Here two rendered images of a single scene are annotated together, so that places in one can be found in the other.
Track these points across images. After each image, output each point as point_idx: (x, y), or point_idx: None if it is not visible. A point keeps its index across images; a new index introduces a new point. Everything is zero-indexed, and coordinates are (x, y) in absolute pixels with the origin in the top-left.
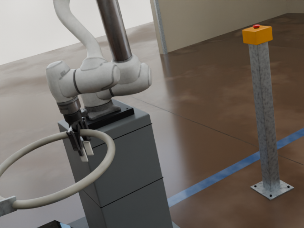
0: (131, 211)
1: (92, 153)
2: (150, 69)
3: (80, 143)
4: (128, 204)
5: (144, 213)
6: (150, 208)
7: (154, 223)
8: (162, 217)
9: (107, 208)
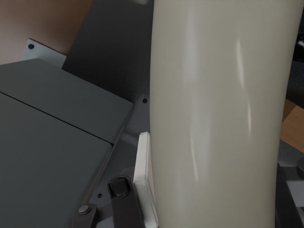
0: (67, 103)
1: (149, 139)
2: None
3: (278, 193)
4: (63, 109)
5: (51, 88)
6: (35, 82)
7: (50, 76)
8: (32, 69)
9: (102, 135)
